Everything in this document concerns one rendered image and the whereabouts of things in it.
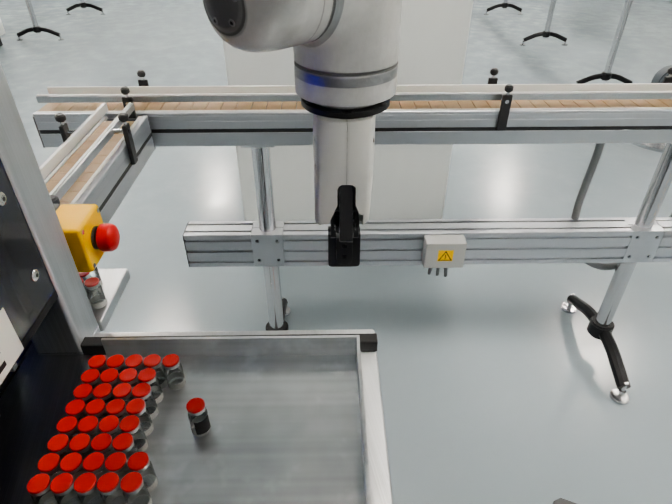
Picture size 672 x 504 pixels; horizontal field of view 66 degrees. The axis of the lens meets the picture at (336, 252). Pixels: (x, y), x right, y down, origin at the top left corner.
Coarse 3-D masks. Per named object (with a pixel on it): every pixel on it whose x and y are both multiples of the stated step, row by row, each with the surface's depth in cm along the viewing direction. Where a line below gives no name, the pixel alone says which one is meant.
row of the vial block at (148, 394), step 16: (160, 368) 64; (144, 384) 60; (160, 384) 64; (144, 400) 60; (160, 400) 63; (128, 416) 56; (144, 416) 58; (128, 432) 55; (144, 432) 58; (128, 448) 54; (144, 448) 58; (112, 464) 52; (112, 480) 50; (112, 496) 50
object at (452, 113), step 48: (48, 96) 128; (96, 96) 128; (144, 96) 128; (192, 96) 129; (240, 96) 129; (288, 96) 129; (432, 96) 130; (480, 96) 130; (528, 96) 130; (576, 96) 130; (624, 96) 130; (48, 144) 133; (192, 144) 133; (240, 144) 134; (288, 144) 134; (384, 144) 134; (432, 144) 135
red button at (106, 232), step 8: (104, 224) 72; (112, 224) 73; (96, 232) 71; (104, 232) 71; (112, 232) 72; (96, 240) 71; (104, 240) 71; (112, 240) 72; (104, 248) 72; (112, 248) 72
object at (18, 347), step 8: (0, 312) 52; (0, 320) 52; (8, 320) 54; (0, 328) 52; (8, 328) 54; (0, 336) 52; (8, 336) 53; (16, 336) 55; (0, 344) 52; (8, 344) 53; (16, 344) 55; (0, 352) 52; (8, 352) 53; (16, 352) 55; (0, 360) 52; (8, 360) 53; (8, 368) 53; (0, 376) 52; (0, 384) 52
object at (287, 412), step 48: (240, 336) 68; (288, 336) 68; (336, 336) 68; (192, 384) 66; (240, 384) 66; (288, 384) 66; (336, 384) 66; (240, 432) 60; (288, 432) 60; (336, 432) 60; (192, 480) 55; (240, 480) 55; (288, 480) 55; (336, 480) 55
